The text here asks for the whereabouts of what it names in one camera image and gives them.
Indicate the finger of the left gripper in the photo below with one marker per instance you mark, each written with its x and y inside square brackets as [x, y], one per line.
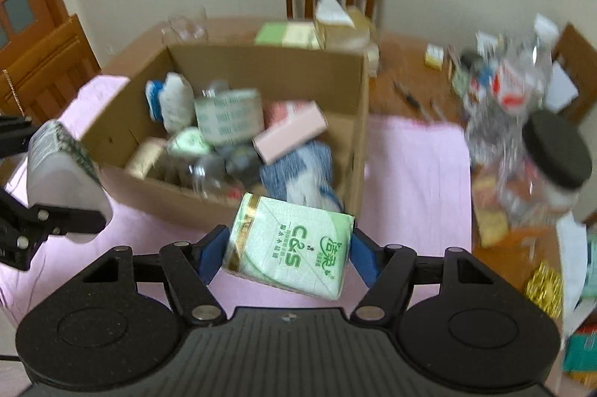
[24, 230]
[15, 134]

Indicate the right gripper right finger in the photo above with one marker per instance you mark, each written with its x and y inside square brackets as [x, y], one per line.
[386, 272]

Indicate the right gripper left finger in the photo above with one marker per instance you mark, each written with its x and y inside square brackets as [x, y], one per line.
[189, 268]

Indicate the white plastic labelled bottle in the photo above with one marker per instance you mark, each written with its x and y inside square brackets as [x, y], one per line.
[60, 172]

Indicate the green tissue pack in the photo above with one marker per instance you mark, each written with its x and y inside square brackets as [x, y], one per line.
[188, 142]
[291, 247]

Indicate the blue grey sock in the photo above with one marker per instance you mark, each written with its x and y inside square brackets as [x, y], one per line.
[303, 177]

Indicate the white sock blue trim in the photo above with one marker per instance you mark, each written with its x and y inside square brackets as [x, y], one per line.
[171, 102]

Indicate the pink cosmetic box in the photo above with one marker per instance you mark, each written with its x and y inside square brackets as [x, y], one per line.
[290, 133]

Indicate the jar with gold beads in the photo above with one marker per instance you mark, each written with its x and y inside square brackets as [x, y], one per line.
[208, 175]

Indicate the wooden chair at left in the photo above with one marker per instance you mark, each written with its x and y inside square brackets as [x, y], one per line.
[47, 78]

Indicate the pink cloth mat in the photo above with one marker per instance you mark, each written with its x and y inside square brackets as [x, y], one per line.
[417, 192]

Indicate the brown cardboard box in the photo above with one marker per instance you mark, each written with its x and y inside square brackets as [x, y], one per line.
[225, 78]

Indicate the gold ornament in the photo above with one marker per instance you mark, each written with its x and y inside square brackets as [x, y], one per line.
[545, 289]

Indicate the black lid plastic jar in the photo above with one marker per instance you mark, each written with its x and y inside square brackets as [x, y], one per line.
[544, 165]

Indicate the clear glass mug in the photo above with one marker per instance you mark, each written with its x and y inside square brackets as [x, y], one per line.
[185, 26]

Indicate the small yellow box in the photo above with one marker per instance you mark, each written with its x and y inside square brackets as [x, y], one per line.
[434, 56]

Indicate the water bottle red label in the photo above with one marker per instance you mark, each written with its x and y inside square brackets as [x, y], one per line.
[521, 73]

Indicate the yellow tissue box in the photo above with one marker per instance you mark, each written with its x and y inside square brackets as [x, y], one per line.
[347, 30]

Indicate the green notebook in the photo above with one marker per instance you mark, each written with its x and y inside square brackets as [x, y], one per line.
[298, 35]

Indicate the wooden chair at right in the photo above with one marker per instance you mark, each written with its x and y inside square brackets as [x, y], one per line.
[578, 58]

